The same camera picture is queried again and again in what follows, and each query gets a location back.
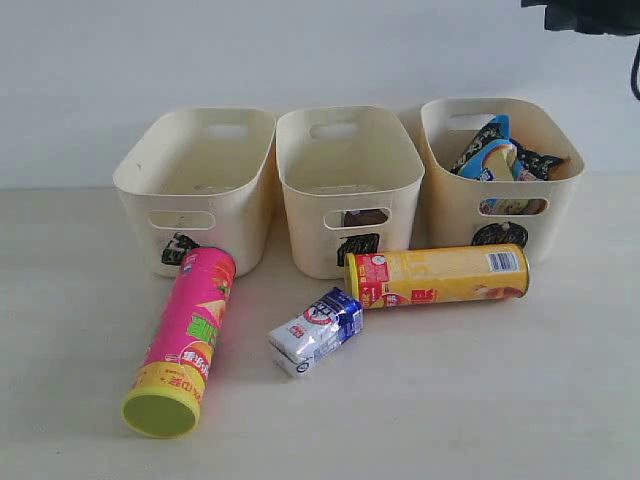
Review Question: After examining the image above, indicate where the small blue white packet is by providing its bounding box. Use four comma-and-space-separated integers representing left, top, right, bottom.
268, 287, 363, 377

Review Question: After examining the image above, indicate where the pink chips can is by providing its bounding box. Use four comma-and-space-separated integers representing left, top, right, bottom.
122, 247, 236, 439

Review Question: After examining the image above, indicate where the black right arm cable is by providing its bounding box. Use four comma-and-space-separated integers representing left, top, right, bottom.
629, 34, 640, 101

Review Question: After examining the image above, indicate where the yellow chips can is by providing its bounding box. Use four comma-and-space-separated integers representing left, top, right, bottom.
344, 244, 530, 309

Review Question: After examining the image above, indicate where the orange mutton noodle packet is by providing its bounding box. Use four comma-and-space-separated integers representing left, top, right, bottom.
511, 139, 570, 181

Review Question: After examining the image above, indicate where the cream bin square mark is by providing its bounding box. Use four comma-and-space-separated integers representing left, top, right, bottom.
276, 106, 425, 279

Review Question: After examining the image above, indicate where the cream bin triangle mark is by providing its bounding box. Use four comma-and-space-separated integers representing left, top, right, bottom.
113, 108, 276, 277

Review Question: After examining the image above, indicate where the cream bin circle mark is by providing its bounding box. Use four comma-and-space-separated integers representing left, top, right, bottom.
419, 98, 584, 264

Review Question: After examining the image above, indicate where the blue seafood noodle packet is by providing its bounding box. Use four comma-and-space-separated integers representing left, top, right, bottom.
449, 113, 524, 216

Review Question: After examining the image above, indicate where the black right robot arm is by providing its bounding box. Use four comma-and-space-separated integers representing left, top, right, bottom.
520, 0, 639, 36

